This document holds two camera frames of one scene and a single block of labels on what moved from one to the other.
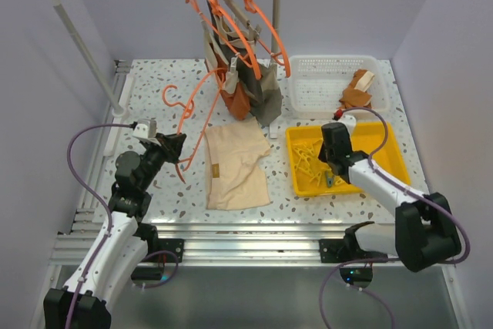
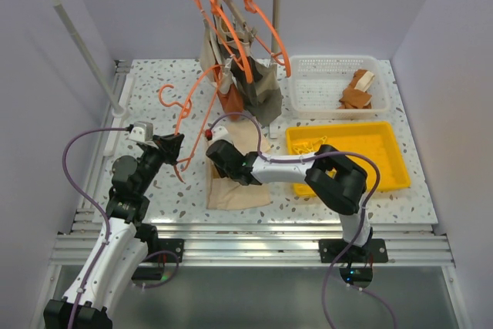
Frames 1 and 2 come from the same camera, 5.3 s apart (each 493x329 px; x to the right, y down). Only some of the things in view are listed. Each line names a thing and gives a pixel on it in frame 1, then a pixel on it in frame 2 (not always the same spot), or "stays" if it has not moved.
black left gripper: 173,142 stays
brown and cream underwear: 356,96 stays
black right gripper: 322,153 → 223,172
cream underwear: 237,172 stays
